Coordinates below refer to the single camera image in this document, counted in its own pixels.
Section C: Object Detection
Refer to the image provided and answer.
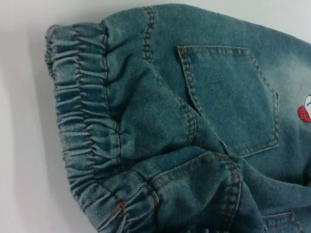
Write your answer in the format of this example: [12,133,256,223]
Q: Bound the blue denim shorts with embroidery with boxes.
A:
[45,3,311,233]

